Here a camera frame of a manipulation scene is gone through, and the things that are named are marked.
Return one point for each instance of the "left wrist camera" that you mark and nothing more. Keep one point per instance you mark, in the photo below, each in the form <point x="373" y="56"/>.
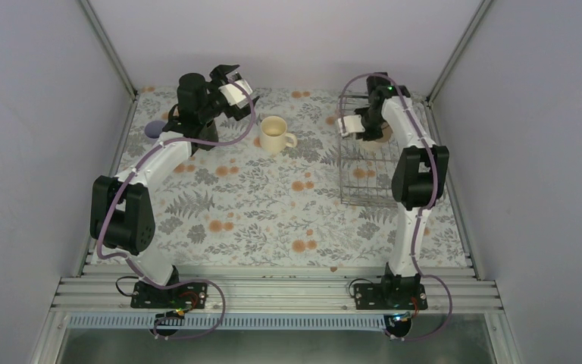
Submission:
<point x="236" y="92"/>

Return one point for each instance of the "beige white mug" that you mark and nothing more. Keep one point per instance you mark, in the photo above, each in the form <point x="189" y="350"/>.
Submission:
<point x="385" y="133"/>

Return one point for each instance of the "floral table mat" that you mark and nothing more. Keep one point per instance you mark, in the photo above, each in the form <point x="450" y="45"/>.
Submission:
<point x="239" y="205"/>

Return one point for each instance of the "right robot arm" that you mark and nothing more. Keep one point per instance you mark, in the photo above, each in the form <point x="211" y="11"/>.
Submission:
<point x="417" y="183"/>

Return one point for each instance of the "cream ribbed mug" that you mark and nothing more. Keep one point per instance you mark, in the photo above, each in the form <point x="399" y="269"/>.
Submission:
<point x="274" y="135"/>

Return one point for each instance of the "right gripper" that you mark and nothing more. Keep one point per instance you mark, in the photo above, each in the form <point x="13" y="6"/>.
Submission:
<point x="377" y="133"/>

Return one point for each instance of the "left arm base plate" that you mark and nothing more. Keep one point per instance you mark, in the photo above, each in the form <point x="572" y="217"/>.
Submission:
<point x="188" y="296"/>

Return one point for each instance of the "aluminium front rail frame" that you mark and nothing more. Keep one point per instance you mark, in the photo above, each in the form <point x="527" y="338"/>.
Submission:
<point x="268" y="297"/>

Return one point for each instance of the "black mug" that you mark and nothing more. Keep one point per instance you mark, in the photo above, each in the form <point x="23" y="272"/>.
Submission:
<point x="208" y="133"/>

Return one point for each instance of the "lilac plastic cup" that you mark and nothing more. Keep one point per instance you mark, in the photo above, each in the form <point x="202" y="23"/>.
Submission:
<point x="153" y="129"/>

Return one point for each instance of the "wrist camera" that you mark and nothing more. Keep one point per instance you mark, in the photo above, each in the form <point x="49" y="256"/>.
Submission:
<point x="350" y="124"/>
<point x="236" y="92"/>

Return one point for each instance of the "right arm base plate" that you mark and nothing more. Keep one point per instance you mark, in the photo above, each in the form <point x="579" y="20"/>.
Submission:
<point x="373" y="297"/>

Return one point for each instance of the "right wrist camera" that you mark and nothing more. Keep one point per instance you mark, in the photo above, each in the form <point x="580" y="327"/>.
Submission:
<point x="350" y="124"/>

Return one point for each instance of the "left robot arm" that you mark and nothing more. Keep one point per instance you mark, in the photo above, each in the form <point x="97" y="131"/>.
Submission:
<point x="122" y="221"/>

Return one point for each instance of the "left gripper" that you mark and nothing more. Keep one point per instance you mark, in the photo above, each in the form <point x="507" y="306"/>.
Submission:
<point x="219" y="75"/>

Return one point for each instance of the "metal wire dish rack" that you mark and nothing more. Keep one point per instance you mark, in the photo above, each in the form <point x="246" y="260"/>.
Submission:
<point x="366" y="170"/>

